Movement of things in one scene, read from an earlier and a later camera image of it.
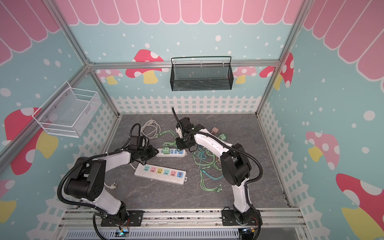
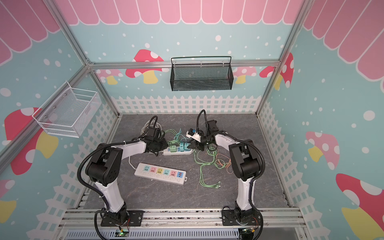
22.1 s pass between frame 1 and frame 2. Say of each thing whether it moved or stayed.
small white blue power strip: moved
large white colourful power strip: stayed
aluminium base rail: stayed
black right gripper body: moved
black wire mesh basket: stayed
